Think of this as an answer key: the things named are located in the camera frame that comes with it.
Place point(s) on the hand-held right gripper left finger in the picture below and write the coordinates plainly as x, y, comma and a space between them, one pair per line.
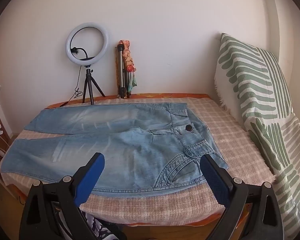
88, 177

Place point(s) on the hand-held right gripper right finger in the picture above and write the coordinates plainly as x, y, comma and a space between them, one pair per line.
213, 180

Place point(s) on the light blue denim pants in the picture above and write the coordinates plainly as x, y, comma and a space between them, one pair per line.
130, 150

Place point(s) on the beige checked blanket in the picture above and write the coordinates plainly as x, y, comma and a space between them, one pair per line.
240, 150

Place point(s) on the black and white printed cloth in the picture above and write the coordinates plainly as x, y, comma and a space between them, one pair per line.
97, 227

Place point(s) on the black mini tripod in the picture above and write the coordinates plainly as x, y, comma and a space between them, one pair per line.
88, 85

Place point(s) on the green patterned white throw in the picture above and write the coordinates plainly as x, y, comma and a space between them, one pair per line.
260, 85

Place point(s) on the folded silver tripod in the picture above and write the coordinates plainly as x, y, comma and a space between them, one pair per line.
120, 75

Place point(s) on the orange floral scarf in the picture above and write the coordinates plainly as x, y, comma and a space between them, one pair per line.
128, 60

